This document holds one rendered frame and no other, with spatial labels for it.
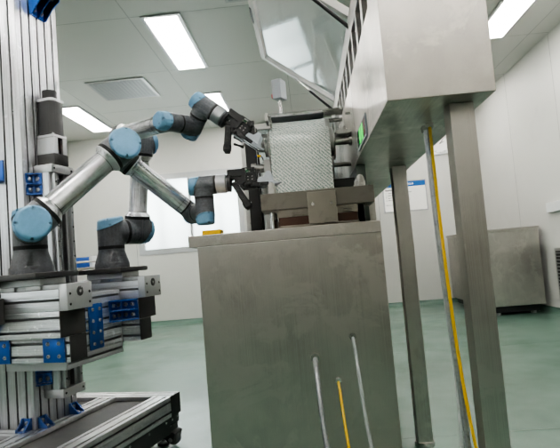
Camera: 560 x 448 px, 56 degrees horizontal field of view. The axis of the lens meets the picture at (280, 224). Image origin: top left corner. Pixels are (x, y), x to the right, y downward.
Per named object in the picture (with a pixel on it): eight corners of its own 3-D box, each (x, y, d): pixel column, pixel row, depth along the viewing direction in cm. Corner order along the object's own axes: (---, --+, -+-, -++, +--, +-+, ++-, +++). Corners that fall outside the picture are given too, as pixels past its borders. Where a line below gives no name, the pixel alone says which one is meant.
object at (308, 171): (275, 202, 208) (270, 156, 209) (334, 196, 207) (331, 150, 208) (275, 202, 208) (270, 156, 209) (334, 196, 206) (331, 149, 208)
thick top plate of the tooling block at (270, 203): (265, 214, 204) (263, 199, 204) (369, 205, 202) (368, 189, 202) (261, 211, 188) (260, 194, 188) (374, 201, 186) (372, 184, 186)
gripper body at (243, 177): (256, 166, 205) (225, 169, 206) (258, 188, 205) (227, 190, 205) (258, 169, 213) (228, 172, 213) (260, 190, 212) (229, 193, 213)
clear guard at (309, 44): (265, 56, 308) (266, 56, 308) (339, 101, 304) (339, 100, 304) (243, -47, 203) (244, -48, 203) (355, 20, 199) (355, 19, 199)
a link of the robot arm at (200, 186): (192, 199, 214) (190, 178, 214) (219, 196, 213) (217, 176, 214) (188, 196, 206) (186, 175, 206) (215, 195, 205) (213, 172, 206)
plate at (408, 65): (328, 212, 432) (324, 176, 434) (362, 210, 431) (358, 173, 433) (378, 101, 123) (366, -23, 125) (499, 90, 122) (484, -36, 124)
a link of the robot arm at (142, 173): (92, 157, 209) (189, 232, 224) (96, 151, 199) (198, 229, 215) (110, 135, 213) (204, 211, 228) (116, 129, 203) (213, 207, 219)
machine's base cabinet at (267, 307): (269, 359, 428) (260, 252, 433) (349, 354, 424) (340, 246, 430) (213, 506, 176) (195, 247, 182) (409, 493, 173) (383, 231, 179)
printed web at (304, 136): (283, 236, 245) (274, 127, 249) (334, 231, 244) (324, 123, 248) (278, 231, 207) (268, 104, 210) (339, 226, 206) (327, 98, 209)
